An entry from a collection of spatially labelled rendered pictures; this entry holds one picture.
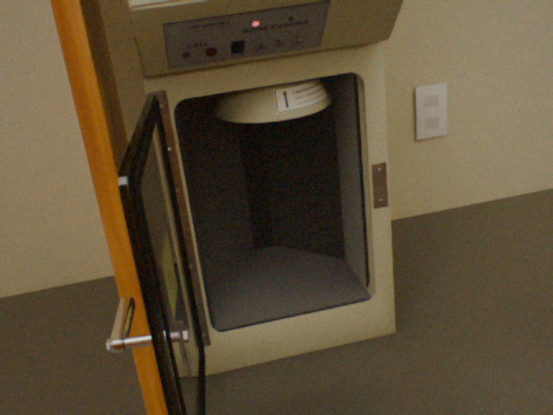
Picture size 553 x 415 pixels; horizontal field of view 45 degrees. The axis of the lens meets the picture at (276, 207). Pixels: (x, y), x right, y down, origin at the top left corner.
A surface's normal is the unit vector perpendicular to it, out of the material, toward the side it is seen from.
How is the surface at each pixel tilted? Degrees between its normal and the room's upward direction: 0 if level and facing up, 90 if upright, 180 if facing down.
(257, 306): 0
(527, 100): 90
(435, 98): 90
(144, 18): 135
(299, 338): 90
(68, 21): 90
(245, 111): 66
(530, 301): 0
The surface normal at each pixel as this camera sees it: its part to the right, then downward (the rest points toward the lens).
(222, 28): 0.23, 0.91
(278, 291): -0.11, -0.91
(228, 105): -0.70, -0.05
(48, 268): 0.22, 0.36
